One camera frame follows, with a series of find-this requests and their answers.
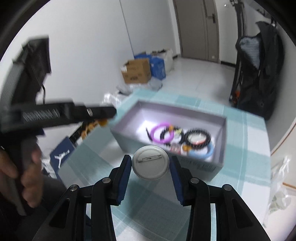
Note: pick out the grey cardboard box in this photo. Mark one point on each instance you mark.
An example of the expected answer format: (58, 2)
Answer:
(129, 139)

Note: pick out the person's left hand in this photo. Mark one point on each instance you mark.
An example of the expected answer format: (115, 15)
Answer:
(32, 180)

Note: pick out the black coat stand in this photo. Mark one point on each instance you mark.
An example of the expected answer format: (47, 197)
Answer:
(240, 18)

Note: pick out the blue shoe box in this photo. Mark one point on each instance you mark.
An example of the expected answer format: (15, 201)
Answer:
(60, 157)

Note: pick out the teal checkered tablecloth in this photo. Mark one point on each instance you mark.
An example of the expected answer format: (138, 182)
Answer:
(242, 162)

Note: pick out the brown cardboard box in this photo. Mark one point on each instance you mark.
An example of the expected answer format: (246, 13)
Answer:
(136, 71)

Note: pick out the grey-brown door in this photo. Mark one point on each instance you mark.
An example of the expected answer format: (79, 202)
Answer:
(192, 27)

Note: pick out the clear plastic bag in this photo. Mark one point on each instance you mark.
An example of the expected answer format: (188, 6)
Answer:
(279, 185)

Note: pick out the white round pin badge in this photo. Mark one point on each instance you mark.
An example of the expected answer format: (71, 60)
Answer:
(150, 166)

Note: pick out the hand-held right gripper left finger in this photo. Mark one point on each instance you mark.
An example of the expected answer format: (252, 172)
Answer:
(122, 180)

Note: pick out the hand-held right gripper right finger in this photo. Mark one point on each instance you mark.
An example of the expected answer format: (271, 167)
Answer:
(178, 183)

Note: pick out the clear plastic wrap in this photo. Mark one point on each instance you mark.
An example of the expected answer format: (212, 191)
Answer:
(113, 98)

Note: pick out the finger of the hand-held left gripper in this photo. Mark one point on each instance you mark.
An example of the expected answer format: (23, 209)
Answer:
(99, 112)

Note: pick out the blue cardboard box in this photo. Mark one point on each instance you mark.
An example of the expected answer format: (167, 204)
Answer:
(158, 67)

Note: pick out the white plastic bag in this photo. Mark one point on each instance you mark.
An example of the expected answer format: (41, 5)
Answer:
(168, 60)

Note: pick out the black jacket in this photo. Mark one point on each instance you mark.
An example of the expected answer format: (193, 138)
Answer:
(270, 81)

